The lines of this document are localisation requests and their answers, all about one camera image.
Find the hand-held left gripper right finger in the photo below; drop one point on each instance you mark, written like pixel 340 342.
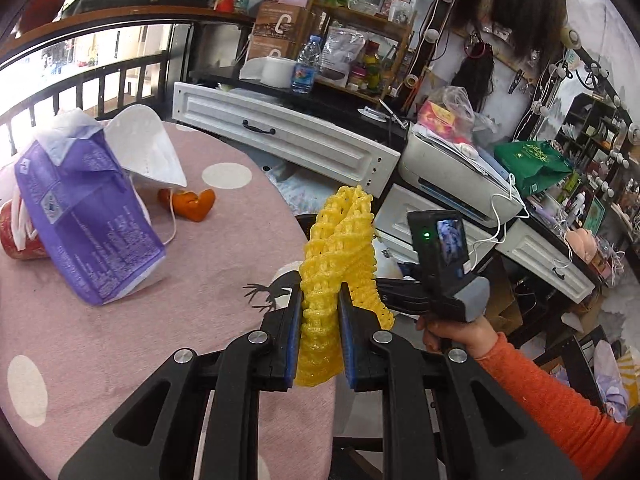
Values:
pixel 348 345

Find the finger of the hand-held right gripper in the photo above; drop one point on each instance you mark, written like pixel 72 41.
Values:
pixel 400 296

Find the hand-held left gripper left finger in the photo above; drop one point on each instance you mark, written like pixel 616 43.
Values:
pixel 294 345

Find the yellow foam fruit net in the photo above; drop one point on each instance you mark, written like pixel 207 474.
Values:
pixel 340 240

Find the person's right forearm orange sleeve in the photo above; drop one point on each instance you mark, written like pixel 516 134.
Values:
pixel 540 400

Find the person's right hand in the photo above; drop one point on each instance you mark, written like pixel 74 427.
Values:
pixel 465 337

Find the open cardboard box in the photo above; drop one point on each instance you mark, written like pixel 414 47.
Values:
pixel 500 305

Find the white side drawer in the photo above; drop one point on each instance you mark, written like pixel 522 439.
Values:
pixel 545 260

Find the white printer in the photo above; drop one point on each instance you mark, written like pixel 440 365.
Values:
pixel 450 175

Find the pink polka-dot tablecloth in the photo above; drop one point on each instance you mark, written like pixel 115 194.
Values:
pixel 200 270

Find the pink rounded object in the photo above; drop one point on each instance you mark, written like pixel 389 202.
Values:
pixel 582 245

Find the white round device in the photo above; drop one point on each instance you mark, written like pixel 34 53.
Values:
pixel 467 149

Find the white lace cloth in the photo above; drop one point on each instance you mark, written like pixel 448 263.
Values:
pixel 300 185

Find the green paper bag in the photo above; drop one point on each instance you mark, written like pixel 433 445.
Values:
pixel 532 165

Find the orange peel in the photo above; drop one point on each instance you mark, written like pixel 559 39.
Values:
pixel 192 207

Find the clear plastic bag red box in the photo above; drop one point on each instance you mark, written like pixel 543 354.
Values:
pixel 445 115

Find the dark hanging wig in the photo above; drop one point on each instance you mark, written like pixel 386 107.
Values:
pixel 472 80

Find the vanity mirror with bulbs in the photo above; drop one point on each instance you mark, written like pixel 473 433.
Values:
pixel 595 125

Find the purple tissue package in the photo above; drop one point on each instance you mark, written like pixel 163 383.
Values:
pixel 90 210

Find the plastic water bottle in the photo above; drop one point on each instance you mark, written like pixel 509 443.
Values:
pixel 305 70

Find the white face mask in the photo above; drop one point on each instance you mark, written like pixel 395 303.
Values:
pixel 145 145

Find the silver foil bag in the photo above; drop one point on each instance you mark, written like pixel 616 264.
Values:
pixel 342 52

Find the wooden shelf rack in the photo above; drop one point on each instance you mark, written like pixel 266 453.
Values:
pixel 395 40

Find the white tissue roll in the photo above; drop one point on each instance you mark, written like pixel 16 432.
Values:
pixel 272 71

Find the brown long wig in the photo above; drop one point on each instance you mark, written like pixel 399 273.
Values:
pixel 525 5

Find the red cup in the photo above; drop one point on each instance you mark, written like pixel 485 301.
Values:
pixel 15 242

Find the stack of brown cardboard boxes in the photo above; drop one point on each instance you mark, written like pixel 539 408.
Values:
pixel 277 25

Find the dark wooden window railing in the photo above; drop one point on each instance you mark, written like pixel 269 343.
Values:
pixel 100 22

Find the red hanging ornament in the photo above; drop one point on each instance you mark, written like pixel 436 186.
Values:
pixel 45 2

